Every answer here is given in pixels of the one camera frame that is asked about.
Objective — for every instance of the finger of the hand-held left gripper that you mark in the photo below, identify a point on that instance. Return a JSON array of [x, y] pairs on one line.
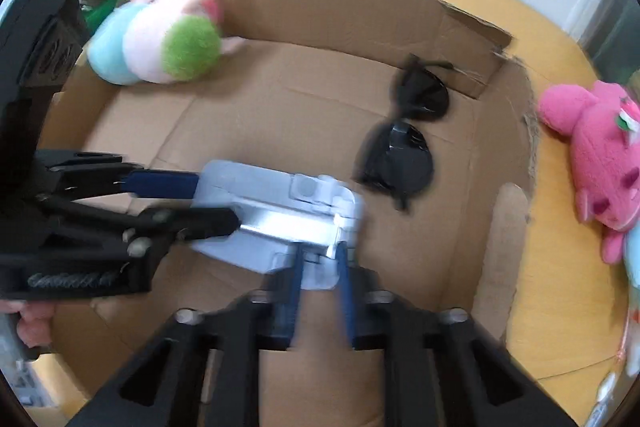
[[200, 222], [160, 184]]

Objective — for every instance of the light blue plush toy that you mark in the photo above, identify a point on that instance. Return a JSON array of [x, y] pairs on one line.
[[634, 262]]

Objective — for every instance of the pink strawberry plush toy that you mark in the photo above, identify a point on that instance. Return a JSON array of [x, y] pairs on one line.
[[600, 147]]

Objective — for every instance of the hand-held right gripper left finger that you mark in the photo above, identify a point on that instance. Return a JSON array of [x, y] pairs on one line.
[[289, 302]]

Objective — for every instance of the cardboard box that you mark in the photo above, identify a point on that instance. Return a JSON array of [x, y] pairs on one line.
[[300, 97]]

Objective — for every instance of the person's left hand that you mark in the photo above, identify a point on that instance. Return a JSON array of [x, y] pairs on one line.
[[35, 324]]

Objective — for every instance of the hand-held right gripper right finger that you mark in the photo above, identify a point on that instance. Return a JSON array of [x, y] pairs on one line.
[[347, 307]]

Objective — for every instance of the grey stapler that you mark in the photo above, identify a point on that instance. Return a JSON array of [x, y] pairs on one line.
[[260, 187]]

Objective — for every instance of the wooden desktop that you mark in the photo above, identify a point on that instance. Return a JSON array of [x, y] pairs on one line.
[[550, 307]]

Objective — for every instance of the teal and pink plush toy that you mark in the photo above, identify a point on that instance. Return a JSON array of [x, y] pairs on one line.
[[145, 42]]

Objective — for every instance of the black sunglasses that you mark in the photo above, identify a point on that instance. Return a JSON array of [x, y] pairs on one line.
[[400, 157]]

